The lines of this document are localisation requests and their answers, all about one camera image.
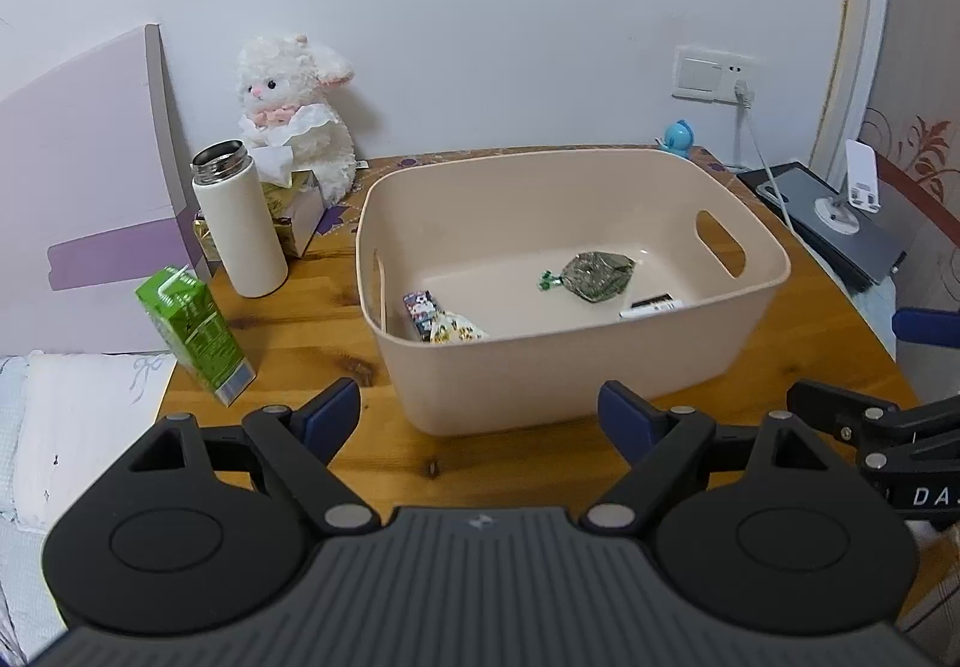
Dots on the green drink carton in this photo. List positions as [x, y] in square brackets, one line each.
[195, 329]

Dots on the small white box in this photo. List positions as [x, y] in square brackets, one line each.
[656, 305]

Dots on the green foil packet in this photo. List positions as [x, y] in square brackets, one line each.
[596, 275]

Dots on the green gold tissue box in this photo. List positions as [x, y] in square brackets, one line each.
[300, 217]

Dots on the white wall switch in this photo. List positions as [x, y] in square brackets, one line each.
[697, 73]

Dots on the white wall socket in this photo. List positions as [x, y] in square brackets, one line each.
[742, 78]

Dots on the patterned snack packets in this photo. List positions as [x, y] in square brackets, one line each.
[420, 314]

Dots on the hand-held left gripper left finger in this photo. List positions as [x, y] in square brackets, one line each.
[330, 413]

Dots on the white plush lamb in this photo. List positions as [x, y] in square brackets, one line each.
[300, 112]

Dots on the white thermos bottle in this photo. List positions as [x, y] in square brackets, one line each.
[240, 224]

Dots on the beige plastic storage bin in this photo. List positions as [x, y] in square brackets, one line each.
[525, 367]

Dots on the white door frame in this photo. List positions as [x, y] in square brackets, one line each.
[855, 36]

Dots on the white phone stand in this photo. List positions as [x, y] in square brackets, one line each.
[859, 179]

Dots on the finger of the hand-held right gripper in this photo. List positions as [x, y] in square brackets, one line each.
[930, 327]
[825, 408]

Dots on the dark grey laptop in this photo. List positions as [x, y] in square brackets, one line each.
[840, 239]

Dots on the blue toy figure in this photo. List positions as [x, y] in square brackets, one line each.
[679, 138]

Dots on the white bed sheet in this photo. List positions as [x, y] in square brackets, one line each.
[75, 427]

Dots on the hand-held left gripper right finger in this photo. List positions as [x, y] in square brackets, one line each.
[626, 418]

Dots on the lilac headboard panel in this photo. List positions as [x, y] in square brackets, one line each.
[75, 172]

